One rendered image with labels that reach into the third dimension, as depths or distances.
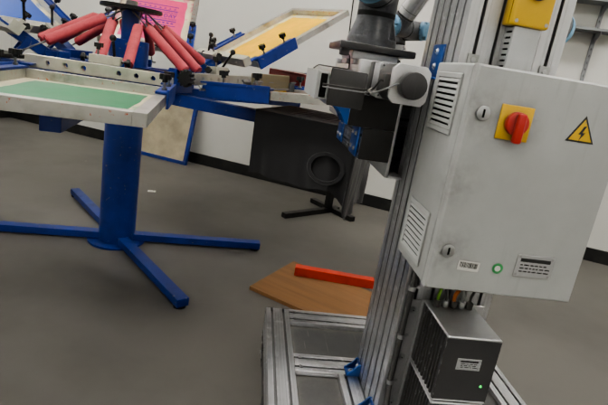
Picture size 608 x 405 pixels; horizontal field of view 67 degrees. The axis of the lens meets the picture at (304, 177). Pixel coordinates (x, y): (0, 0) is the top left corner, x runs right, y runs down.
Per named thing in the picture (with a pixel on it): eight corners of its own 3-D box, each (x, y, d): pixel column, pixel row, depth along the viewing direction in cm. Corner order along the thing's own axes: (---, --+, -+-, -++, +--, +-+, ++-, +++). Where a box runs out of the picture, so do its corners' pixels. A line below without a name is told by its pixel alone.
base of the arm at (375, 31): (401, 50, 134) (408, 14, 132) (351, 42, 132) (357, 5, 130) (387, 51, 149) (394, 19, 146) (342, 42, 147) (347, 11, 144)
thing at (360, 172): (363, 202, 242) (379, 122, 232) (342, 226, 200) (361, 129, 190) (357, 201, 243) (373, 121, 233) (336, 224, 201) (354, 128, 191)
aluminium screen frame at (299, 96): (402, 106, 233) (403, 98, 232) (384, 111, 179) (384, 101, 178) (261, 93, 257) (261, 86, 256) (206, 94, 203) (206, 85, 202)
